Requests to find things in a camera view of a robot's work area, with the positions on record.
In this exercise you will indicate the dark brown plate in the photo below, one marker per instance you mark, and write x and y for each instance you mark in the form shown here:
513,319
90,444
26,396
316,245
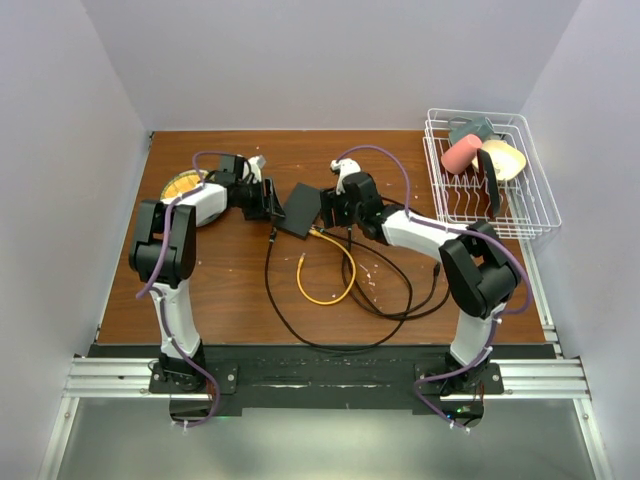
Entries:
486,165

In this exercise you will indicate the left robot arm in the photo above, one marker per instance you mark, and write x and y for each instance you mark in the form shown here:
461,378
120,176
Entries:
164,249

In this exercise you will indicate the white wire dish rack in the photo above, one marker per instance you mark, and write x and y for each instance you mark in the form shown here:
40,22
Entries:
506,187

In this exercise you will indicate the cream bowl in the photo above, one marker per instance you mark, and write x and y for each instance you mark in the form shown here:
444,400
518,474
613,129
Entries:
508,162

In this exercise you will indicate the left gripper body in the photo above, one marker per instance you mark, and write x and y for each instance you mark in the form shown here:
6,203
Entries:
251,200

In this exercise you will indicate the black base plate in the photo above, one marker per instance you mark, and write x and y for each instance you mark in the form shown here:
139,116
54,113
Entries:
300,377

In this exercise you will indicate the grey-green mug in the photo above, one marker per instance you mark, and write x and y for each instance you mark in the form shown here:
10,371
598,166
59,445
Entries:
480,126

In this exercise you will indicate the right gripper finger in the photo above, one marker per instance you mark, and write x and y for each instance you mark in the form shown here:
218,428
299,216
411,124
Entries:
335,217
331,200

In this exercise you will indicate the aluminium frame rail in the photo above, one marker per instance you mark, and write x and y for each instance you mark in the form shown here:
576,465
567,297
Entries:
529,372

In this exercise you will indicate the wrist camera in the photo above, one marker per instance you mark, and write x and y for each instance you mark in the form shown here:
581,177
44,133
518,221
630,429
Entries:
252,169
343,168

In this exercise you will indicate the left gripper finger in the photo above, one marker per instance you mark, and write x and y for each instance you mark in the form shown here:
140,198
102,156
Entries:
273,204
262,213

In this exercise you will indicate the black network switch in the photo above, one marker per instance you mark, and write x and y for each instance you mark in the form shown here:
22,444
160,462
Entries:
301,209

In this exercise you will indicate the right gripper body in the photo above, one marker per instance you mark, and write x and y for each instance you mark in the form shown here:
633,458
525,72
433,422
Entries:
356,211

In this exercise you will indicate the yellow woven plate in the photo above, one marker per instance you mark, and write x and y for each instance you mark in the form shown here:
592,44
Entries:
210,203

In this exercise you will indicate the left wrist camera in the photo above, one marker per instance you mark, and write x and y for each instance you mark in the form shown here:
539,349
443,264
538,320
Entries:
252,169

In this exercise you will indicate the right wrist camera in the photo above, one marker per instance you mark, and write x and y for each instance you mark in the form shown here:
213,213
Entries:
343,168

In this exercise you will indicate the pink cup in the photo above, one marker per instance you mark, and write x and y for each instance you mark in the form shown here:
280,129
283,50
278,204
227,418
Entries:
460,155

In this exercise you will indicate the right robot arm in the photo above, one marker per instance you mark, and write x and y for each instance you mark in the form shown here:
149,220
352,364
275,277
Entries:
482,274

